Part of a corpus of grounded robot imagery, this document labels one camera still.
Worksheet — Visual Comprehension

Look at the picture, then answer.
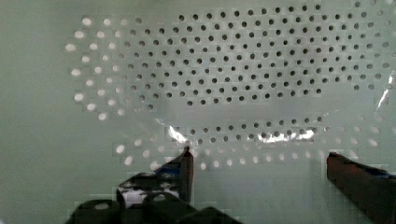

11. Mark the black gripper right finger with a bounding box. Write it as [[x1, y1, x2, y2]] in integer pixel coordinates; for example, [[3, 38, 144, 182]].
[[326, 152, 396, 224]]

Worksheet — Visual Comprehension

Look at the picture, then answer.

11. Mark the mint green plastic strainer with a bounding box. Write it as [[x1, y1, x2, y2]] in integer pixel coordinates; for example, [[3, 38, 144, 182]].
[[1, 0, 395, 224]]

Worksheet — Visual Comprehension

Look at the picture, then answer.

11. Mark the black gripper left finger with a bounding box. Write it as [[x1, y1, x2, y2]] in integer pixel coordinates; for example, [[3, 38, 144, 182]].
[[65, 147, 242, 224]]

